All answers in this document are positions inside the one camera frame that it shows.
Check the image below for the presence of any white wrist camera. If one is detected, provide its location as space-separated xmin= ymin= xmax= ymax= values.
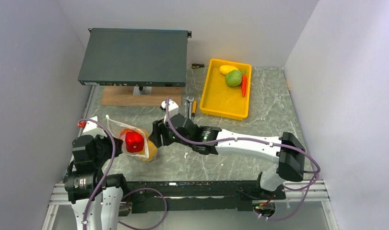
xmin=77 ymin=121 xmax=101 ymax=137
xmin=160 ymin=99 xmax=179 ymax=118

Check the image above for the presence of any yellow bell pepper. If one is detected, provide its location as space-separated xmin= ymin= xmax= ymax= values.
xmin=140 ymin=140 xmax=158 ymax=162

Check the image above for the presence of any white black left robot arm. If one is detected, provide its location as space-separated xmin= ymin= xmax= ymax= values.
xmin=65 ymin=135 xmax=129 ymax=230

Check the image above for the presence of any wooden board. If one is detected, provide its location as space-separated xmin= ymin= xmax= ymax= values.
xmin=100 ymin=86 xmax=184 ymax=106

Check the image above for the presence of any green cabbage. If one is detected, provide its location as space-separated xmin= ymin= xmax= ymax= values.
xmin=225 ymin=69 xmax=242 ymax=87

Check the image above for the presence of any dark green rack server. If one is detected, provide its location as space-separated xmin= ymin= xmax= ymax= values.
xmin=78 ymin=28 xmax=192 ymax=87

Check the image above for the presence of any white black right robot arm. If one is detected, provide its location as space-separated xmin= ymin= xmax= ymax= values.
xmin=149 ymin=114 xmax=305 ymax=199

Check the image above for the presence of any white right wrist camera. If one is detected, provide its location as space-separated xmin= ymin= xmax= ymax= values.
xmin=160 ymin=99 xmax=179 ymax=118

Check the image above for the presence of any yellow potato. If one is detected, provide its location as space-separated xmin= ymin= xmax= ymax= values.
xmin=119 ymin=129 xmax=143 ymax=141

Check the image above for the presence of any yellow handled screwdriver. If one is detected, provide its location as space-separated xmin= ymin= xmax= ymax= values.
xmin=190 ymin=100 xmax=197 ymax=119

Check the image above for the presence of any yellow plastic tray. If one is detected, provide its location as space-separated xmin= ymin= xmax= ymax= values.
xmin=199 ymin=58 xmax=252 ymax=120

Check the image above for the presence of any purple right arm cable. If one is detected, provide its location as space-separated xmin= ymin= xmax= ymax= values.
xmin=165 ymin=97 xmax=321 ymax=222

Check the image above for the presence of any aluminium frame rail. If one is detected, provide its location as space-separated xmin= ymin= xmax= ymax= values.
xmin=41 ymin=180 xmax=341 ymax=230

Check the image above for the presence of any silver wrench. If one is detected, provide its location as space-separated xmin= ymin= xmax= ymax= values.
xmin=186 ymin=96 xmax=194 ymax=120

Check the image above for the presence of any clear spotted zip top bag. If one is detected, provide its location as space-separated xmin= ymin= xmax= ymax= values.
xmin=106 ymin=115 xmax=158 ymax=162

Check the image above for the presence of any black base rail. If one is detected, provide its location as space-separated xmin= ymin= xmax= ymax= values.
xmin=122 ymin=180 xmax=286 ymax=214

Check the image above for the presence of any metal server stand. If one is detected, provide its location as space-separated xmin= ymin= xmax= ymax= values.
xmin=133 ymin=86 xmax=152 ymax=96

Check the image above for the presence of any orange carrot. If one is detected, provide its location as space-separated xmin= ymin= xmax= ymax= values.
xmin=241 ymin=70 xmax=248 ymax=97

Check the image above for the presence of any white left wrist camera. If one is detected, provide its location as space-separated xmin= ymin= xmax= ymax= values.
xmin=77 ymin=121 xmax=101 ymax=137

